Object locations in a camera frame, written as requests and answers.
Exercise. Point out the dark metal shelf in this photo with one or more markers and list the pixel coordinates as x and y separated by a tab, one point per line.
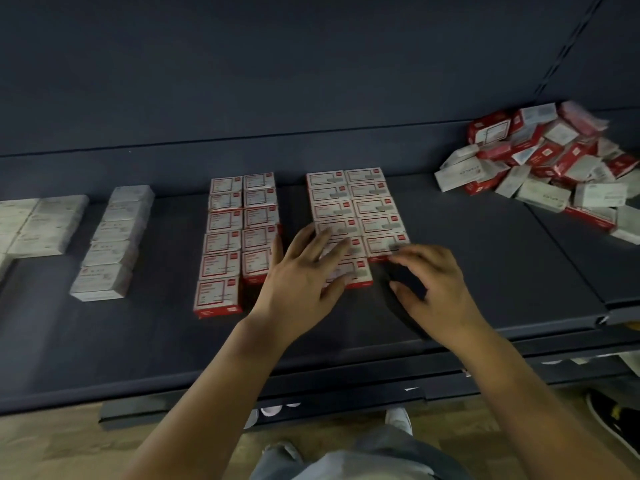
250	75

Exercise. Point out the pile of red white boxes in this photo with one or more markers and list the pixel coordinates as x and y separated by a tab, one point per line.
550	165

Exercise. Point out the person's left hand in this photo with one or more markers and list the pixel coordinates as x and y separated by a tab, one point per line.
298	293

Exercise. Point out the person's right hand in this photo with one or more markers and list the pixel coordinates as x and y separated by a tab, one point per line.
440	300

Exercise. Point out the person's right forearm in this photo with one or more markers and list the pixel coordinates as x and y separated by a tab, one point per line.
545	415

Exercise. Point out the person's left forearm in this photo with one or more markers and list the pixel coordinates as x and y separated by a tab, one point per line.
210	405

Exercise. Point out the grey slipper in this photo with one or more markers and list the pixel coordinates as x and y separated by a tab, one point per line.
250	419
271	410

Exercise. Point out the black shoe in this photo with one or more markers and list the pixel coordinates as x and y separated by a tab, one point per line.
615	423

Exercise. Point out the person's grey shoe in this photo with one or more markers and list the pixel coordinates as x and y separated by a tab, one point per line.
399	421
280	453

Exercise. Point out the person's grey clothing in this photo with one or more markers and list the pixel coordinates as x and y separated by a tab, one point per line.
360	460

